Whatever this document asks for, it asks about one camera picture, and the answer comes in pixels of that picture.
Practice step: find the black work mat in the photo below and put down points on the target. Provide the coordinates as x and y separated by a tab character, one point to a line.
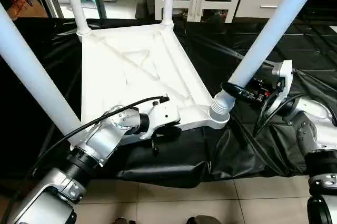
237	150

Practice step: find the brown box blue print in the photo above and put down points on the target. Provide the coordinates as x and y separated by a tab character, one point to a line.
31	9

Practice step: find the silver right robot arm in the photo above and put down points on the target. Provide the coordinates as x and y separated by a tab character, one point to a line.
316	129

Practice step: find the black left robot foot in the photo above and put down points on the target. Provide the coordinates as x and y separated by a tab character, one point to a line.
124	221

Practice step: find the white plastic table top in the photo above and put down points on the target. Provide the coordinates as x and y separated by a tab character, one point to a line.
137	61

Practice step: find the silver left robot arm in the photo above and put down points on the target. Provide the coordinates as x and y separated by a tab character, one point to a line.
84	161

